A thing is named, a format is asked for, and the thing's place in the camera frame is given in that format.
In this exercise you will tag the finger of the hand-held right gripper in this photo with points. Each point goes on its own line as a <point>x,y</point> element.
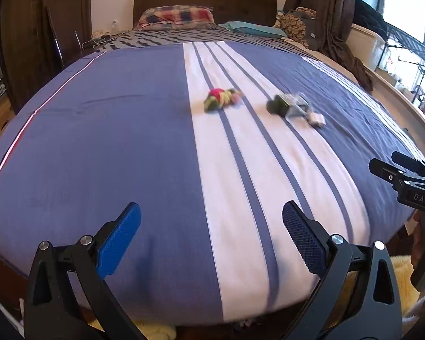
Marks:
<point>411,163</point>
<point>387,171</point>

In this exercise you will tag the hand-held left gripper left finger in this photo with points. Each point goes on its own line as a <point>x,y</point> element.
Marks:
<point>118,241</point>

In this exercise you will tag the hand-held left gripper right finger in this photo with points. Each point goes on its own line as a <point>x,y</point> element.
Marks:
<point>302,241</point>

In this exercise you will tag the person's right hand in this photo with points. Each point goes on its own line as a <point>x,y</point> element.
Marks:
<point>419,237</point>

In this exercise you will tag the small white container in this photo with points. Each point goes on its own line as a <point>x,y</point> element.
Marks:
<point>317,118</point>

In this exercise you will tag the blue white striped bedsheet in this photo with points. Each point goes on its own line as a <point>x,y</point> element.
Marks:
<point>127,148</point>

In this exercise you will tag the black folding rack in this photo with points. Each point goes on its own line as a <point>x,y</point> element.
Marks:
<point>411,46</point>

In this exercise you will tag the white storage box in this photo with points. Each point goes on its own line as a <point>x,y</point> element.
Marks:
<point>366,47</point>

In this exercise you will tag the dark green small bottle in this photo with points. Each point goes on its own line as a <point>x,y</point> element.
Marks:
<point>278,105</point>

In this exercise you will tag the black jacket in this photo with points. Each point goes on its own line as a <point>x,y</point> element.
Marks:
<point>370,17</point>

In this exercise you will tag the colourful hair scrunchie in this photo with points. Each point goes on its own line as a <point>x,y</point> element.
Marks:
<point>221,99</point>

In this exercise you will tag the brown curtain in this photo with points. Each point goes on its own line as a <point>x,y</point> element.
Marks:
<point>329,14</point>

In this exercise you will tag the brown patterned cushion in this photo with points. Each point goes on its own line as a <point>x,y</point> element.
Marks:
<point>295,24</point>

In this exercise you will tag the teal pillow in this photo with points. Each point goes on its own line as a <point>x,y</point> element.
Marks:
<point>255,29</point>

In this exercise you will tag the grey black patterned blanket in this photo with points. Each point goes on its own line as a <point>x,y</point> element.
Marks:
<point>163,39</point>

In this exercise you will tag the black folded chair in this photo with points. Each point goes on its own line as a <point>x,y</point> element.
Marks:
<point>55,39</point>

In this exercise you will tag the dark wooden wardrobe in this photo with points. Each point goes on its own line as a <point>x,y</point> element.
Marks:
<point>28,35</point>

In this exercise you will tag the dark wooden headboard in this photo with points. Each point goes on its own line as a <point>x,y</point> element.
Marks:
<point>233,3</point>

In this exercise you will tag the plaid pillow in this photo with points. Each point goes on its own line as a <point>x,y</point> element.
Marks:
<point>177,16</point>

